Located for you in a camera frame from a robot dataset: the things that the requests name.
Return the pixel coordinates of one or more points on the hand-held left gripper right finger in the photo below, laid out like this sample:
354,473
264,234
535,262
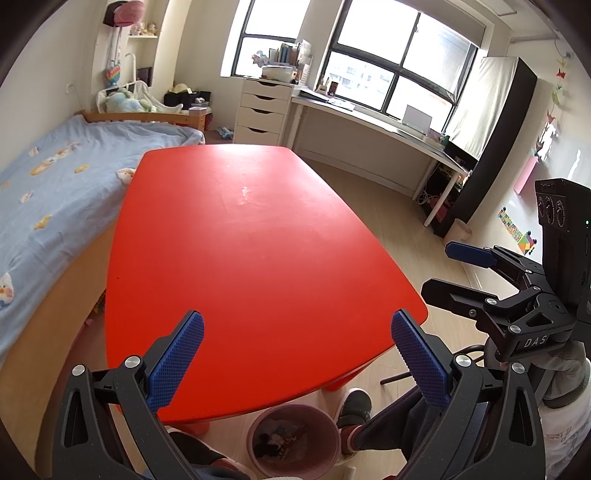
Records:
420,364

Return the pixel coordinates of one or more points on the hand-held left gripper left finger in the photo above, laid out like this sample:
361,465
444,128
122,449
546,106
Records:
178,364

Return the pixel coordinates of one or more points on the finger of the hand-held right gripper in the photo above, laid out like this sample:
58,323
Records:
468,254
452,295

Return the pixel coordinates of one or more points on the pink waste bin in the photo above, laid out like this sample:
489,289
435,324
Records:
328,443

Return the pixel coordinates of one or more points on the beige floor bin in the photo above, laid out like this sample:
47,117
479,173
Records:
458,230

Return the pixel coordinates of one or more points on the grey shoe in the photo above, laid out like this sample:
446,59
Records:
355,406

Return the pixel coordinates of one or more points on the person's left leg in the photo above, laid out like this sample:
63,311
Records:
203,452

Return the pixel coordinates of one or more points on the black tall cabinet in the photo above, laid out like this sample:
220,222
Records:
508,138

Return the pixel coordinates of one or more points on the bed with blue sheet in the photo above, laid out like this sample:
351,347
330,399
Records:
60,304

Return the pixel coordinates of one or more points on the red plastic table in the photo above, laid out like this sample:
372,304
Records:
249,240

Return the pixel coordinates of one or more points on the white hanging cloth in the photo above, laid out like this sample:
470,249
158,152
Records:
485,101

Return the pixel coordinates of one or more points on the white long desk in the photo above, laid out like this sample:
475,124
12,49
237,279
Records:
369,120

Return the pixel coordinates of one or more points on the paper crane garland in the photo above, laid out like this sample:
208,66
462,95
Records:
554,106

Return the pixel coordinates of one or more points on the blue printed blanket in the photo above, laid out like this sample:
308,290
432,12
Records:
60,184

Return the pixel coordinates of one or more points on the white drawer unit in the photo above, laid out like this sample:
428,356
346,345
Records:
261,110

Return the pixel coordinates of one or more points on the white basin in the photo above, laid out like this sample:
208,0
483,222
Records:
278,74

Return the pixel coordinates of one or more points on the black storage box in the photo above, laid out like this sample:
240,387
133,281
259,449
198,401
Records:
184,100

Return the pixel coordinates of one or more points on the pastel plush toy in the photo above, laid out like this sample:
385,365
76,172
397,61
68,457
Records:
122,102

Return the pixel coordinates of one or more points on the row of books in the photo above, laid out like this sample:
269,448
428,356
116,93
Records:
288,54

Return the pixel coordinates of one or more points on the straw hat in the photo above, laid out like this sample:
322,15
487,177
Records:
181,88

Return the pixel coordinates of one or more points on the rainbow heart pendant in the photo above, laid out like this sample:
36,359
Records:
113,76

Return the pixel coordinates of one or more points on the pink round lamp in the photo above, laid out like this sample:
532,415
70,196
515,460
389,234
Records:
130,11

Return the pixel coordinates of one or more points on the colourful puzzle wall poster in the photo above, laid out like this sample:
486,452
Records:
517,230

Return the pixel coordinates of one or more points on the pink wall paper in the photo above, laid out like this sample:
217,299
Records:
526,175

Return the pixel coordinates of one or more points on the large black frame window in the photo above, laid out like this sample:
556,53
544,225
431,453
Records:
406,50

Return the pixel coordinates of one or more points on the small black frame window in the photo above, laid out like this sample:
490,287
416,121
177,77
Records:
263,27

